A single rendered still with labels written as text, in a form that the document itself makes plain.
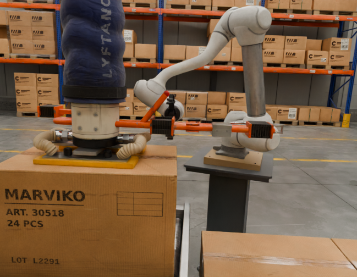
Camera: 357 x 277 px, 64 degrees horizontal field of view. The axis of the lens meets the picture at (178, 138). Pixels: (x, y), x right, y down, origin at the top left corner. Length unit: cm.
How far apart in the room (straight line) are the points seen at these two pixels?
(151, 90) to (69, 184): 69
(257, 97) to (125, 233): 97
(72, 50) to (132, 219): 58
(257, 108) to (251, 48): 31
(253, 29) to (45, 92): 784
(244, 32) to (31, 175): 111
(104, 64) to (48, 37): 784
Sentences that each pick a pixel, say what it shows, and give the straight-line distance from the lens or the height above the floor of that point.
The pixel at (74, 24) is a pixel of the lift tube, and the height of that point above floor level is 140.
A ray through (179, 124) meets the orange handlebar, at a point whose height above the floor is 109.
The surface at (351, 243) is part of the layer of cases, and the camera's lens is 159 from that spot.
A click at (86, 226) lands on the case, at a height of 76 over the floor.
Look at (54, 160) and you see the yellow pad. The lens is 104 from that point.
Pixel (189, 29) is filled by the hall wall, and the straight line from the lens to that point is 958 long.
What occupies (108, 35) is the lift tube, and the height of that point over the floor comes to 138.
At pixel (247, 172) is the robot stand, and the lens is 163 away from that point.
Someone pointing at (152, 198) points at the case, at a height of 87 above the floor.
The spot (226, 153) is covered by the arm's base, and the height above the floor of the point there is 80.
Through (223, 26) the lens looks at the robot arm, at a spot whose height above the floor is 152.
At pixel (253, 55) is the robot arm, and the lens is 153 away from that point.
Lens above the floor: 125
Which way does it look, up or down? 12 degrees down
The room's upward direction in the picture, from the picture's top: 2 degrees clockwise
